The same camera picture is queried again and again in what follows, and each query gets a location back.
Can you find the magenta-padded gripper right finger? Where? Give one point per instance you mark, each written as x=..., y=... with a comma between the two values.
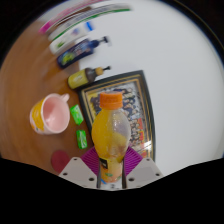
x=145, y=171

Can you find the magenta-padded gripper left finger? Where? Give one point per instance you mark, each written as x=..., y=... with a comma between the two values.
x=78, y=171

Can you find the orange-capped juice bottle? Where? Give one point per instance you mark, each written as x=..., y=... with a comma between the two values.
x=110, y=136

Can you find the flat round red coaster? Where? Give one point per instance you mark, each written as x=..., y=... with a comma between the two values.
x=59, y=160

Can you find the pink and yellow mug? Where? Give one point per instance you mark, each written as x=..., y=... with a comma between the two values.
x=51, y=115

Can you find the framed group picture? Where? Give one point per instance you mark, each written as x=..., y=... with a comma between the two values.
x=140, y=100

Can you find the brown pump bottle yellow label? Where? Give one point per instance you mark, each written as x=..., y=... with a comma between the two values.
x=80, y=78

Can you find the dark blue pump bottle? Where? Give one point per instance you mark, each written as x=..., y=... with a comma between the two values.
x=75, y=53

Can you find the white shampoo bottle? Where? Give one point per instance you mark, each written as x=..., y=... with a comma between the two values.
x=63, y=41

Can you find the tall white printed box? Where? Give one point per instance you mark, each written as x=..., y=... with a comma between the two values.
x=90, y=15

